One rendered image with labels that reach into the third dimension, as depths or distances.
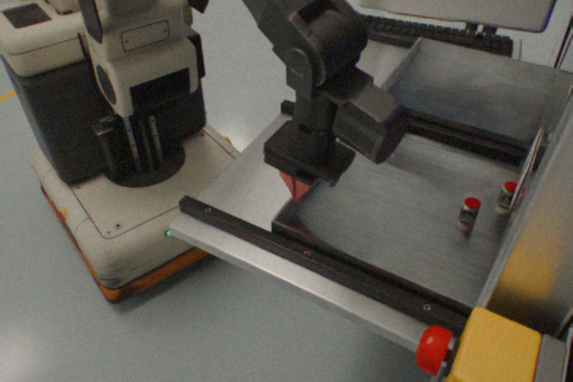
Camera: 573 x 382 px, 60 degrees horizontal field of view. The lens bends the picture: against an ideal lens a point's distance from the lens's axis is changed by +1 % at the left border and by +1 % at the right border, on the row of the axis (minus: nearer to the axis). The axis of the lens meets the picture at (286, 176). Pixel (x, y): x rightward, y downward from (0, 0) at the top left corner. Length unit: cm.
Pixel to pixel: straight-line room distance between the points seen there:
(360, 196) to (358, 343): 93
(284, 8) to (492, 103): 58
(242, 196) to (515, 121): 50
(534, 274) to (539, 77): 69
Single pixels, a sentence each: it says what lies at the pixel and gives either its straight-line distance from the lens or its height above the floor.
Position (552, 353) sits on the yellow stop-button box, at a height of 103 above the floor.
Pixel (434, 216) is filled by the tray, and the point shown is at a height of 88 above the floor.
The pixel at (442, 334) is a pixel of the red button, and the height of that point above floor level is 101.
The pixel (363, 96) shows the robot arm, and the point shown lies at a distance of 51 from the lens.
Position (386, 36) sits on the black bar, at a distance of 113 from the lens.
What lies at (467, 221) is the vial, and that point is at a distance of 70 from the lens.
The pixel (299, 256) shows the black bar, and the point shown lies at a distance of 63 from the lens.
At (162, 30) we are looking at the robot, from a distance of 130.
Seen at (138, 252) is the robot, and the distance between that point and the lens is 155.
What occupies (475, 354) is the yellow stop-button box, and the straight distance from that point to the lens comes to 43.
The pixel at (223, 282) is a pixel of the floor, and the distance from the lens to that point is 172.
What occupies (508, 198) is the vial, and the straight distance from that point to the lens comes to 74.
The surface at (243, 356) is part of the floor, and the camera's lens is 158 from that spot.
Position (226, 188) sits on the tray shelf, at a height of 88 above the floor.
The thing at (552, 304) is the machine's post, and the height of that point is 104.
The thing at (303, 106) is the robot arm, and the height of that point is 108.
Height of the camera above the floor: 139
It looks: 42 degrees down
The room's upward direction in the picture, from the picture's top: straight up
